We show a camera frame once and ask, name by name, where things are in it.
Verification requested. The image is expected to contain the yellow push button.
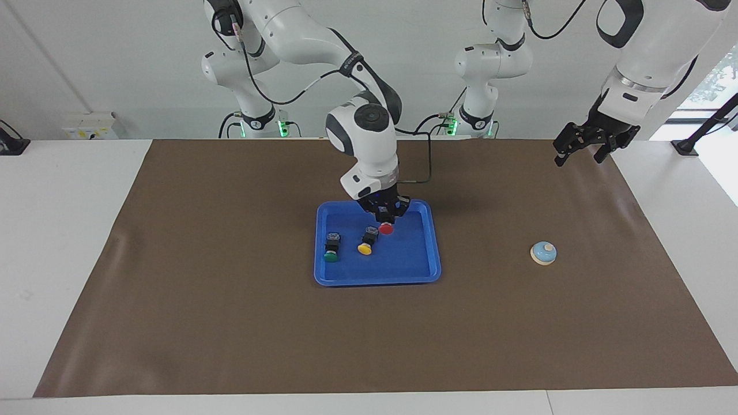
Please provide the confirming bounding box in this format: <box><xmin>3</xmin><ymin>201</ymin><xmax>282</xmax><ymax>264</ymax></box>
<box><xmin>357</xmin><ymin>226</ymin><xmax>379</xmax><ymax>256</ymax></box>

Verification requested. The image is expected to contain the blue plastic tray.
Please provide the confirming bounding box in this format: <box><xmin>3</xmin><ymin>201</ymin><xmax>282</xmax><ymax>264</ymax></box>
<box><xmin>314</xmin><ymin>199</ymin><xmax>442</xmax><ymax>287</ymax></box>

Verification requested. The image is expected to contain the light blue call bell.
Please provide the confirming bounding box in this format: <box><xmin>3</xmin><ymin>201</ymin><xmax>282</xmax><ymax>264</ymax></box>
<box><xmin>530</xmin><ymin>240</ymin><xmax>558</xmax><ymax>266</ymax></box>

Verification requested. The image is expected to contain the black angled stand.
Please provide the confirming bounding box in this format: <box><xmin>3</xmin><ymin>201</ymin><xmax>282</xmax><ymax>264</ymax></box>
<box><xmin>671</xmin><ymin>92</ymin><xmax>738</xmax><ymax>156</ymax></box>

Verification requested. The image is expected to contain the brown table mat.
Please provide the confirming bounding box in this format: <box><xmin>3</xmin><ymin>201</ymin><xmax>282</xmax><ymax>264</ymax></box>
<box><xmin>33</xmin><ymin>138</ymin><xmax>738</xmax><ymax>398</ymax></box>

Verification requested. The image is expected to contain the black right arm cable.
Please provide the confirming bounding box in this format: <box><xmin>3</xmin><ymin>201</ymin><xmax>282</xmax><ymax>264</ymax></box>
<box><xmin>231</xmin><ymin>12</ymin><xmax>433</xmax><ymax>185</ymax></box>

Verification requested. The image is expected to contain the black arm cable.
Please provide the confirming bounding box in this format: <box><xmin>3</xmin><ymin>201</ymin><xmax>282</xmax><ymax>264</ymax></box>
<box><xmin>518</xmin><ymin>0</ymin><xmax>589</xmax><ymax>42</ymax></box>
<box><xmin>231</xmin><ymin>12</ymin><xmax>433</xmax><ymax>185</ymax></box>

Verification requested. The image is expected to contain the black base cable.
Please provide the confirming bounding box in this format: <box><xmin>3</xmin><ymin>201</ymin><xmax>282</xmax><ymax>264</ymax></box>
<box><xmin>412</xmin><ymin>86</ymin><xmax>468</xmax><ymax>137</ymax></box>
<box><xmin>218</xmin><ymin>111</ymin><xmax>246</xmax><ymax>139</ymax></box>

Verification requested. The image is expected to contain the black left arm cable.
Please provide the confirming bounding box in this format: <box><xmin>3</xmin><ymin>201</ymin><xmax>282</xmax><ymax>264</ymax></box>
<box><xmin>518</xmin><ymin>0</ymin><xmax>589</xmax><ymax>42</ymax></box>

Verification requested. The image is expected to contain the white wall socket box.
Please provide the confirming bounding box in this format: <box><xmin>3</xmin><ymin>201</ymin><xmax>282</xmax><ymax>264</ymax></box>
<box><xmin>62</xmin><ymin>112</ymin><xmax>119</xmax><ymax>141</ymax></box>

